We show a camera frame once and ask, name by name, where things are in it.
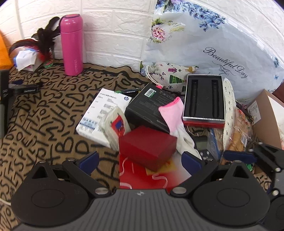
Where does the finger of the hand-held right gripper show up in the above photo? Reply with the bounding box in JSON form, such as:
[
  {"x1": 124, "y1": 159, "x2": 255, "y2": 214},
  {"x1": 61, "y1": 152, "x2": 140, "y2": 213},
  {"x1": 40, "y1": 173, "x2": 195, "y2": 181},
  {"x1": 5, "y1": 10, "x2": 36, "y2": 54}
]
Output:
[{"x1": 222, "y1": 143, "x2": 284, "y2": 197}]

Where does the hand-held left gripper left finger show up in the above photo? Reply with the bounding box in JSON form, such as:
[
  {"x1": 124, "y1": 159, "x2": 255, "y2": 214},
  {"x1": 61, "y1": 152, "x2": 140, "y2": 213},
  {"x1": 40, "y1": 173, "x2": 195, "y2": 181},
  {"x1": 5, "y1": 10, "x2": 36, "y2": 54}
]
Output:
[{"x1": 32, "y1": 151, "x2": 111, "y2": 198}]

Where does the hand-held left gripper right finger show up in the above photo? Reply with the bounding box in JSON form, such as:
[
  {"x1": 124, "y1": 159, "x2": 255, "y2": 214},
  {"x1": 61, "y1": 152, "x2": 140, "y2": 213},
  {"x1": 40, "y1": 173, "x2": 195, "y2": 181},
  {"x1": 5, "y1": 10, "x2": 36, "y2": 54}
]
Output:
[{"x1": 170, "y1": 151, "x2": 252, "y2": 198}]

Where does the brown cardboard box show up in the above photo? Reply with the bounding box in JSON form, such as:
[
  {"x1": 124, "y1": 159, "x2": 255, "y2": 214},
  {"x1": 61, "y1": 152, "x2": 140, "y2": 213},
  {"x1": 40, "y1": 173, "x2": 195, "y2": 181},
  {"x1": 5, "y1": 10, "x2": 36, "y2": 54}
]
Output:
[{"x1": 247, "y1": 89, "x2": 284, "y2": 150}]

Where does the red white envelope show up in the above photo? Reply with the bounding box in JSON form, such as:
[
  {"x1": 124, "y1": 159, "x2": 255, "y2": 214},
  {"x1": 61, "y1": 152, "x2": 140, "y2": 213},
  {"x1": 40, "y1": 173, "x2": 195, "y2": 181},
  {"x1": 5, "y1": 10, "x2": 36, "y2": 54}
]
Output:
[{"x1": 119, "y1": 152, "x2": 192, "y2": 192}]

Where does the black marker pen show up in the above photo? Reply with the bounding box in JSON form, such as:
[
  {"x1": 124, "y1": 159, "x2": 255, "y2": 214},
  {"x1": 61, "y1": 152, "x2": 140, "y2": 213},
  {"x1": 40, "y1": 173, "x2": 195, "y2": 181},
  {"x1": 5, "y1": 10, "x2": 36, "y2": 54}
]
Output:
[{"x1": 114, "y1": 88, "x2": 143, "y2": 94}]

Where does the black calculator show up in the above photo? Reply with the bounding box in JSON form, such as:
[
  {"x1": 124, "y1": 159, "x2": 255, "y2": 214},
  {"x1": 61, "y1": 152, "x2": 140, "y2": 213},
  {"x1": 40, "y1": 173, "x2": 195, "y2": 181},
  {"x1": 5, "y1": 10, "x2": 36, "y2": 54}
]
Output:
[{"x1": 192, "y1": 131, "x2": 214, "y2": 161}]

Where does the orange snack bag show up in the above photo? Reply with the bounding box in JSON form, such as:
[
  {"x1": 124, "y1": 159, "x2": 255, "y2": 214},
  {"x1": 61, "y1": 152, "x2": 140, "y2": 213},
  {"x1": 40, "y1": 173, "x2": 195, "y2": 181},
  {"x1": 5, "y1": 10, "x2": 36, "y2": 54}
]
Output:
[{"x1": 226, "y1": 108, "x2": 253, "y2": 154}]

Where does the tissue packet with red print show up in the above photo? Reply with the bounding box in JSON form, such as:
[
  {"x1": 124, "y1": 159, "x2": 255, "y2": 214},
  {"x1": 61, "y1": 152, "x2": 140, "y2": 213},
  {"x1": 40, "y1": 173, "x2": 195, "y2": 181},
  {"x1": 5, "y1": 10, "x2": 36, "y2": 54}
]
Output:
[{"x1": 98, "y1": 105, "x2": 131, "y2": 151}]

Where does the red box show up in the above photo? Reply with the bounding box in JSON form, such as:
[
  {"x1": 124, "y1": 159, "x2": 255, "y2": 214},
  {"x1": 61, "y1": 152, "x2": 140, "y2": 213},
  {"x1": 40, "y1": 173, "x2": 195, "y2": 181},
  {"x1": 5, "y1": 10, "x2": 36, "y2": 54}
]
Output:
[{"x1": 118, "y1": 125, "x2": 178, "y2": 172}]

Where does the pink white glove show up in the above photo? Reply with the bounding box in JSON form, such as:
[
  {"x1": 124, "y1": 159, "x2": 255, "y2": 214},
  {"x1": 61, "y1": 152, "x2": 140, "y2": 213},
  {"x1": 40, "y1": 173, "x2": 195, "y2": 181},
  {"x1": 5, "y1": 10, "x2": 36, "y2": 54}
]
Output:
[{"x1": 158, "y1": 96, "x2": 202, "y2": 159}]

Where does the floral insole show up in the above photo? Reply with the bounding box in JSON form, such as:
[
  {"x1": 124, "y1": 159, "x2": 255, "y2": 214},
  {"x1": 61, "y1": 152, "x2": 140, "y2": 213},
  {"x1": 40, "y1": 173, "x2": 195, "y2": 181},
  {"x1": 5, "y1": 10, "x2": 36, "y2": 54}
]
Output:
[{"x1": 222, "y1": 78, "x2": 237, "y2": 151}]

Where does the white printed box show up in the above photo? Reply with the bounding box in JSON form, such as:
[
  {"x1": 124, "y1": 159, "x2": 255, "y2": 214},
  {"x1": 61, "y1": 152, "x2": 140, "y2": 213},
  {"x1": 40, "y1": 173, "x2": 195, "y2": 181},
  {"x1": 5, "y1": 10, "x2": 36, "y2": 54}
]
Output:
[{"x1": 75, "y1": 88, "x2": 132, "y2": 148}]

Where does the black cardboard box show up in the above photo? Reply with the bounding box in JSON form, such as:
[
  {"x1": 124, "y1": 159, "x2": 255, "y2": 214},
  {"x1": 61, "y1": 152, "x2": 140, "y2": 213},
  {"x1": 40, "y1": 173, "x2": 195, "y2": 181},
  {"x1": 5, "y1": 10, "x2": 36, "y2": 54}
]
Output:
[{"x1": 125, "y1": 83, "x2": 184, "y2": 134}]

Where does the black handheld tool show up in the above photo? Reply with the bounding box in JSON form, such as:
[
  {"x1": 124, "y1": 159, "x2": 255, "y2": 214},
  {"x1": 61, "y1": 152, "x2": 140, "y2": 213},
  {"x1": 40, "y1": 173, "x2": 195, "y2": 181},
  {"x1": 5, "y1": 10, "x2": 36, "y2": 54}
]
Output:
[{"x1": 9, "y1": 81, "x2": 43, "y2": 95}]

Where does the black device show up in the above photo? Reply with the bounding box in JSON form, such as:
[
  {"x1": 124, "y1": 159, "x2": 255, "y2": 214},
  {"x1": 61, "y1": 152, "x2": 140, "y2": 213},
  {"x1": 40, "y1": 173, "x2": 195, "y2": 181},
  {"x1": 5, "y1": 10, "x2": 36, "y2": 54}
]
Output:
[{"x1": 0, "y1": 69, "x2": 10, "y2": 139}]

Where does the pink insulated bottle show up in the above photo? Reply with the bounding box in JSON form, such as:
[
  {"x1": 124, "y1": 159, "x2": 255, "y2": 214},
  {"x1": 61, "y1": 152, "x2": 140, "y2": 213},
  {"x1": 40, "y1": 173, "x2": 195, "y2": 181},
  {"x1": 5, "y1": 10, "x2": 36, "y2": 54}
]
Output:
[{"x1": 60, "y1": 14, "x2": 84, "y2": 76}]

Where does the white tissue pack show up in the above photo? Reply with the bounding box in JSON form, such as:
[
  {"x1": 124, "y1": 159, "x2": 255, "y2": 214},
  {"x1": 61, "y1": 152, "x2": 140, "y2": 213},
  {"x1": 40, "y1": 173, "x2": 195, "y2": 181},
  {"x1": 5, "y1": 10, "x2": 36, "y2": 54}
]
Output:
[{"x1": 13, "y1": 49, "x2": 42, "y2": 72}]

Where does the floral plastic bag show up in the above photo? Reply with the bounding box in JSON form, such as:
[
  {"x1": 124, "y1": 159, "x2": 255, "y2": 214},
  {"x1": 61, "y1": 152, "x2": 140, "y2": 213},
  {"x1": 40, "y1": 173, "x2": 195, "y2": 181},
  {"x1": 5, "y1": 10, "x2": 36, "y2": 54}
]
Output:
[{"x1": 140, "y1": 0, "x2": 284, "y2": 105}]

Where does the black red feather shuttlecock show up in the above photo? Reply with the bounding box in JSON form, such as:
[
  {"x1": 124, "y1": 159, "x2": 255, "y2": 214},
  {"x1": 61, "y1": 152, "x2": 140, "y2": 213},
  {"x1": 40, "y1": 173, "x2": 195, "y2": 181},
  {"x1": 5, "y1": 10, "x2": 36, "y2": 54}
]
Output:
[{"x1": 8, "y1": 17, "x2": 61, "y2": 68}]

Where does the orange object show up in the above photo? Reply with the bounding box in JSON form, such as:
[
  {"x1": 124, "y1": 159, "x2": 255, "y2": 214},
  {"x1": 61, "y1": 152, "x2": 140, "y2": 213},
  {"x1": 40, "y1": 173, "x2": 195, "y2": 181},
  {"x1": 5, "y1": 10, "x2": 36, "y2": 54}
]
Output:
[{"x1": 0, "y1": 30, "x2": 14, "y2": 70}]

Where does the printed drawstring pouch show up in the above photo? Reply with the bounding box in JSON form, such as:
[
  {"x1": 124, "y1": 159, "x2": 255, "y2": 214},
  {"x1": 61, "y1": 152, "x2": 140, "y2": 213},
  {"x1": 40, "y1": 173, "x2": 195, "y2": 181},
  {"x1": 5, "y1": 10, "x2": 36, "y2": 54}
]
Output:
[{"x1": 139, "y1": 61, "x2": 199, "y2": 92}]

